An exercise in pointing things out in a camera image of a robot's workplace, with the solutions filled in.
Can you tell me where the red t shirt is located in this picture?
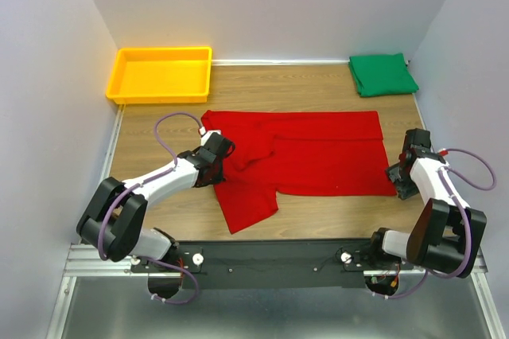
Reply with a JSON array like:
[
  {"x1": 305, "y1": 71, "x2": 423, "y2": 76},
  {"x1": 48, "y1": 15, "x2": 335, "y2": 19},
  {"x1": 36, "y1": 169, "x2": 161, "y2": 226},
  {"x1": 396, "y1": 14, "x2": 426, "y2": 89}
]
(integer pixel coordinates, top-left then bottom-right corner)
[{"x1": 201, "y1": 111, "x2": 396, "y2": 233}]

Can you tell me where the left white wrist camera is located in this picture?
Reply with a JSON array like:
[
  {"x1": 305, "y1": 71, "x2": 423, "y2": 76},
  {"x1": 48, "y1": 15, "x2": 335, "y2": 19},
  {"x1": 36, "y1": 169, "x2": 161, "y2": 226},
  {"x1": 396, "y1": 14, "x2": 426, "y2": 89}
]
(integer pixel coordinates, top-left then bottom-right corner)
[{"x1": 199, "y1": 127, "x2": 222, "y2": 146}]

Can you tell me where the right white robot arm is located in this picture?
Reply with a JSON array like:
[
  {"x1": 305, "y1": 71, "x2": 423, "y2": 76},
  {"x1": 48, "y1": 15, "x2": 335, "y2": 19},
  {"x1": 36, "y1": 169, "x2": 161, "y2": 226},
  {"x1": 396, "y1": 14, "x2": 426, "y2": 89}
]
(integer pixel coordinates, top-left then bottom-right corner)
[{"x1": 365, "y1": 128, "x2": 487, "y2": 279}]

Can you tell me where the folded green t shirt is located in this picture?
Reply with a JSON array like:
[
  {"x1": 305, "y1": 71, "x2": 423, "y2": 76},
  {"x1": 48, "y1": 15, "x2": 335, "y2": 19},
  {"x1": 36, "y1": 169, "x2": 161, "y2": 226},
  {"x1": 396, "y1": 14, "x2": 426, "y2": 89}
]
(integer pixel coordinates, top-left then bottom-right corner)
[{"x1": 348, "y1": 53, "x2": 419, "y2": 98}]

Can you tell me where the yellow plastic tray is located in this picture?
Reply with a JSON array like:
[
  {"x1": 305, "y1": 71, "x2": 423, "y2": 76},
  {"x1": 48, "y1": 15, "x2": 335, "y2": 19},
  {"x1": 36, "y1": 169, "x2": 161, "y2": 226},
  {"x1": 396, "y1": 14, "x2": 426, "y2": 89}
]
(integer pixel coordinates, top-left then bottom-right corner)
[{"x1": 105, "y1": 46, "x2": 212, "y2": 105}]

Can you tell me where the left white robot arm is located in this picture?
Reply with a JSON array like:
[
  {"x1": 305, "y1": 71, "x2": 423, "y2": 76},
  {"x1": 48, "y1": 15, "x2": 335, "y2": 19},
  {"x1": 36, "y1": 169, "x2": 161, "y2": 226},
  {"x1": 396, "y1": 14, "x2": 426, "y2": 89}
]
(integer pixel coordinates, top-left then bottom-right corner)
[{"x1": 76, "y1": 131, "x2": 235, "y2": 271}]

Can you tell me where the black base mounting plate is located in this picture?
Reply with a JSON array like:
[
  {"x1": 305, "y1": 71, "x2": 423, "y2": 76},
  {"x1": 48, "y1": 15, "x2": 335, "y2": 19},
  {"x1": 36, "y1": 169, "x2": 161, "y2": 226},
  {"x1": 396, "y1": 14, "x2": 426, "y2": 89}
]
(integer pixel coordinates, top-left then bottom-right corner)
[{"x1": 131, "y1": 239, "x2": 410, "y2": 297}]

